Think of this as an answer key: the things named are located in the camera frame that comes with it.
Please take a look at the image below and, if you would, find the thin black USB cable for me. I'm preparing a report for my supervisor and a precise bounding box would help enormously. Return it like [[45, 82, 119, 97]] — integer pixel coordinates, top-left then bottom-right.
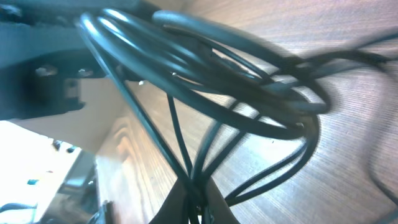
[[80, 27, 398, 208]]

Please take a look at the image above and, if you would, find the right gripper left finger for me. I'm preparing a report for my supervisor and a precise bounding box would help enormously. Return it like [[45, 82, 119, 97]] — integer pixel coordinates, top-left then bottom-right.
[[149, 179, 188, 224]]

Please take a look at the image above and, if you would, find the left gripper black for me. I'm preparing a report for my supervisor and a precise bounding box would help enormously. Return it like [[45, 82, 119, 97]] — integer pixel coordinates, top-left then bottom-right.
[[0, 0, 162, 121]]

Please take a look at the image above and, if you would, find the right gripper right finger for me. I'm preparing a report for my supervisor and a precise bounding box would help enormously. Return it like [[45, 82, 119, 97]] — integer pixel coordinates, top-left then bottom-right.
[[205, 179, 239, 224]]

